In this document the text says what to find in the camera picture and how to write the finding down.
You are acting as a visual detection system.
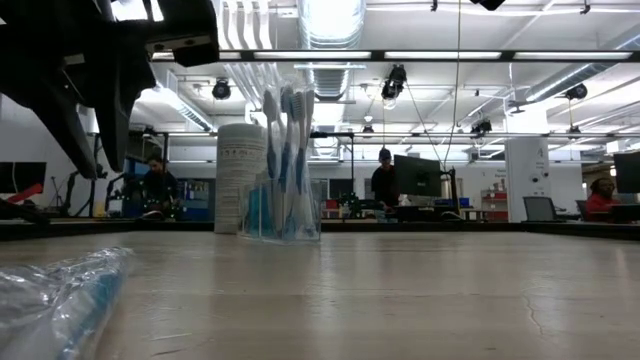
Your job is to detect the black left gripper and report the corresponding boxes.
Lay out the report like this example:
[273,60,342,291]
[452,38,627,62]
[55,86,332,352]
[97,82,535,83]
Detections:
[0,0,157,180]

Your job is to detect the clear acrylic organizer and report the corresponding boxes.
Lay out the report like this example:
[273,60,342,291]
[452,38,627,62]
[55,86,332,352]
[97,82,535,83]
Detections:
[238,178,322,245]

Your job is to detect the person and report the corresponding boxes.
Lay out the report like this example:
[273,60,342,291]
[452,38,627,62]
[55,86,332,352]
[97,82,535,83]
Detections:
[584,177,624,222]
[142,155,180,217]
[370,146,401,222]

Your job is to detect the black computer monitor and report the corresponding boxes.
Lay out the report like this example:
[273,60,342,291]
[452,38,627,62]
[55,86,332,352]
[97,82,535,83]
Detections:
[613,151,640,195]
[0,162,47,195]
[393,154,443,199]

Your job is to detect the red curved object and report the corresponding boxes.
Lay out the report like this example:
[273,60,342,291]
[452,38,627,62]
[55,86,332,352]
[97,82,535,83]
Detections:
[7,183,44,204]

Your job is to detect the black background gripper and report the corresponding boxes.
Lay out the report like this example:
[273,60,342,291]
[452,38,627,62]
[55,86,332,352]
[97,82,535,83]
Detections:
[0,198,51,224]

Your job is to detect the black overhead beam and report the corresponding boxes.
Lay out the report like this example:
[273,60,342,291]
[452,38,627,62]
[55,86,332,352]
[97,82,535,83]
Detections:
[149,48,640,64]

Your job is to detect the black ceiling spotlight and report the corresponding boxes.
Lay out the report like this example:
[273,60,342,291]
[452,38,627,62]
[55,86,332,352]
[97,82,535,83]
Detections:
[564,82,589,101]
[211,78,233,101]
[380,63,408,101]
[469,118,494,137]

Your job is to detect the blue storage rack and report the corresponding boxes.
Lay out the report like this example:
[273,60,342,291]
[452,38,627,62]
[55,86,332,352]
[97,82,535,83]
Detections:
[122,158,216,221]

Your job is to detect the white wipes canister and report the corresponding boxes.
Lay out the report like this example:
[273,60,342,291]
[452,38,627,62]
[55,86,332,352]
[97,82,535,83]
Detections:
[214,122,269,235]

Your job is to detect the white square pillar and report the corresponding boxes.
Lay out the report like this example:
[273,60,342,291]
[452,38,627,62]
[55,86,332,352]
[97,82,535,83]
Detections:
[503,135,552,222]

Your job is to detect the red shelf unit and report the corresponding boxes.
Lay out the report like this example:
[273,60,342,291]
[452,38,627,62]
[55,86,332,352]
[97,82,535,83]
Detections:
[480,188,509,222]

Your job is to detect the thin hanging cable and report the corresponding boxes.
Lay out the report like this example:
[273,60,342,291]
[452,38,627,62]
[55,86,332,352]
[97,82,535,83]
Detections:
[442,0,462,169]

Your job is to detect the black background rig frame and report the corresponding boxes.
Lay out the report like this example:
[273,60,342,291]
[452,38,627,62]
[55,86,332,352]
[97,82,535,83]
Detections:
[312,131,356,191]
[89,130,171,217]

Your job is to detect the black aluminium table frame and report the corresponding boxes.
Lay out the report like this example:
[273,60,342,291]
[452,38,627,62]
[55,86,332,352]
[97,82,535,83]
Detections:
[0,218,640,242]

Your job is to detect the silver ventilation duct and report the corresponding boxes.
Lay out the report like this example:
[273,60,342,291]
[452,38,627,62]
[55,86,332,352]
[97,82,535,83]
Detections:
[298,0,367,159]
[522,22,640,104]

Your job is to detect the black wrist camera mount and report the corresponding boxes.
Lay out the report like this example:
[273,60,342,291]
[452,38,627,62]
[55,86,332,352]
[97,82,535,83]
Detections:
[144,0,221,69]

